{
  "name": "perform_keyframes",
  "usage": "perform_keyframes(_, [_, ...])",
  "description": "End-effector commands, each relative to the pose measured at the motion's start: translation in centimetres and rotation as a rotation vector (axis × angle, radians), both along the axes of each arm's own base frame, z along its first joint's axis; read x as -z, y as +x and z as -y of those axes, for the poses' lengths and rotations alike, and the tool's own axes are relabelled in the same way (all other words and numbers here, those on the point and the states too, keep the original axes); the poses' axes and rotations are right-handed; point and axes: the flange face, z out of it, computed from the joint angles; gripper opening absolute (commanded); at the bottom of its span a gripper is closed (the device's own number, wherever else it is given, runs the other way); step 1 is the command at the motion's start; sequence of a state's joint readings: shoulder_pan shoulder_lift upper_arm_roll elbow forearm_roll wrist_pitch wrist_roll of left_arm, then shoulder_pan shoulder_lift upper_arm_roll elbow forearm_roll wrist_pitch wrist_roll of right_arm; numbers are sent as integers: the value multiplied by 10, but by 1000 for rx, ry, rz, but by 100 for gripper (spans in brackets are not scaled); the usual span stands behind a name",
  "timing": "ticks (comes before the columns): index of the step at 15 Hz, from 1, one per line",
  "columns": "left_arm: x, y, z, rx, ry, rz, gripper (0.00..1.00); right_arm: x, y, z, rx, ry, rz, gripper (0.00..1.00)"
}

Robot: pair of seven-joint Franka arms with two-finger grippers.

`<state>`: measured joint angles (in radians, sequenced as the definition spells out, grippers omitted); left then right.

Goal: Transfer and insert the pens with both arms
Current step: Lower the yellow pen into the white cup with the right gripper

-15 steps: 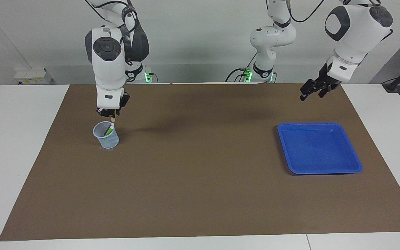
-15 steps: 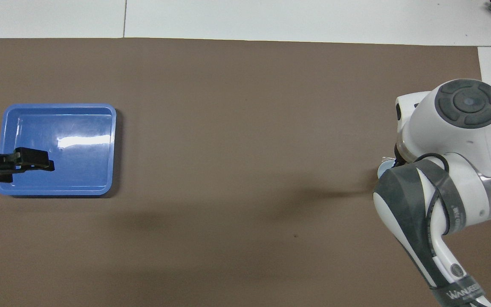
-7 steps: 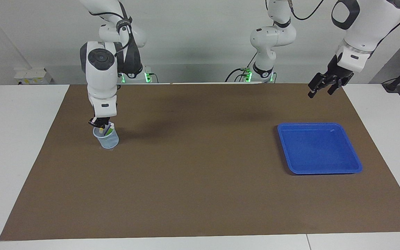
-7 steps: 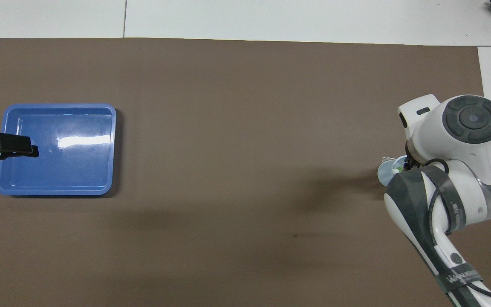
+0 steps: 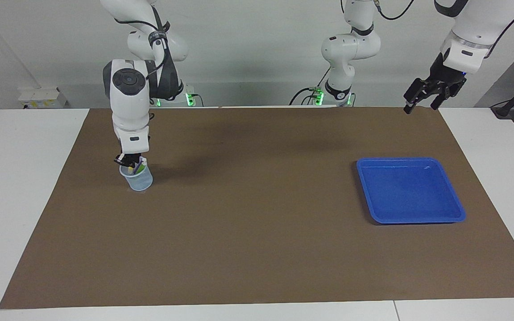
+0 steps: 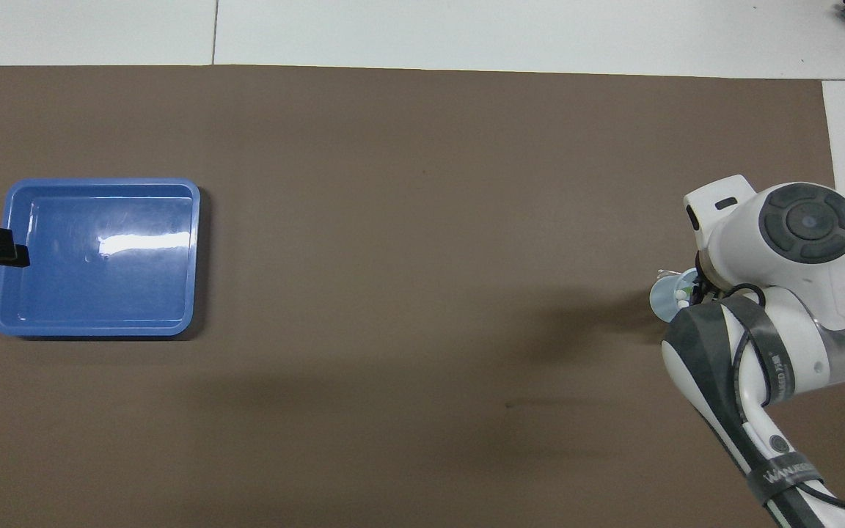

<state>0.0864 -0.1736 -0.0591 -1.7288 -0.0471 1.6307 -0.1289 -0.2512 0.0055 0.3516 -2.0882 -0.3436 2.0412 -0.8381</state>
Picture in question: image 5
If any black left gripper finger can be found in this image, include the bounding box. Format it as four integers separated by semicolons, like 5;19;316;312
430;85;462;111
403;78;431;115

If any translucent light blue cup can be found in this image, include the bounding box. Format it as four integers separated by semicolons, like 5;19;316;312
119;157;153;192

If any blue plastic tray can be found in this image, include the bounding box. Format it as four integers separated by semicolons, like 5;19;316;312
356;157;466;224

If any brown table mat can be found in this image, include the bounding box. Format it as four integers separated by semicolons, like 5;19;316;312
0;106;514;310

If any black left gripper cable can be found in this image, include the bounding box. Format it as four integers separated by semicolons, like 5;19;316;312
373;0;514;61

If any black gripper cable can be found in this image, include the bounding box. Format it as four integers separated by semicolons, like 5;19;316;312
373;0;514;61
114;7;170;101

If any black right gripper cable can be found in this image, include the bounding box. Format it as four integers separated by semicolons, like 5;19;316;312
114;7;170;101

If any black base cable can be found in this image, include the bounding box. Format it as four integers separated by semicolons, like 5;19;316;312
289;67;331;106

